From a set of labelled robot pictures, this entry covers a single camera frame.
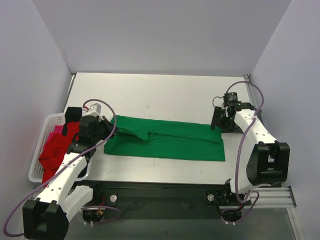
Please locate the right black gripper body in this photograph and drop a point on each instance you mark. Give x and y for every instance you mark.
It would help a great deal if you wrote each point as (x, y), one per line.
(217, 117)

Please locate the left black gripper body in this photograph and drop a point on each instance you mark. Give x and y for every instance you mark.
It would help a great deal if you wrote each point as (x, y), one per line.
(105, 126)

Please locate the green t shirt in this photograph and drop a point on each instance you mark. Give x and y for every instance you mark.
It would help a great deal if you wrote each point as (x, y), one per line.
(151, 138)

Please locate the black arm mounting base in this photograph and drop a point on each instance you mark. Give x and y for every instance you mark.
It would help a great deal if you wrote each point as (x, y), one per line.
(115, 200)

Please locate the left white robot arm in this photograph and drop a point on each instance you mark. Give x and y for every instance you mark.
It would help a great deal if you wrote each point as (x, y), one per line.
(47, 217)

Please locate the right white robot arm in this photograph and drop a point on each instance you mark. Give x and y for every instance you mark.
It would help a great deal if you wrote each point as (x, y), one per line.
(268, 163)

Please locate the black t shirt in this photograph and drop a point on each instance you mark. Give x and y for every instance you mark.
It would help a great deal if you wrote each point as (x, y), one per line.
(72, 117)

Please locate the pink t shirt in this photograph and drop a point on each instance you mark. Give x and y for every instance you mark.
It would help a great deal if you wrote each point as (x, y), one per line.
(57, 130)

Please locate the red t shirt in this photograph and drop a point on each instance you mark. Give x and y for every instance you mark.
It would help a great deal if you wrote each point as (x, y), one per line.
(52, 156)

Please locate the white plastic laundry basket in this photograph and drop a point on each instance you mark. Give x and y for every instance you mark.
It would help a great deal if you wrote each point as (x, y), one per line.
(35, 174)

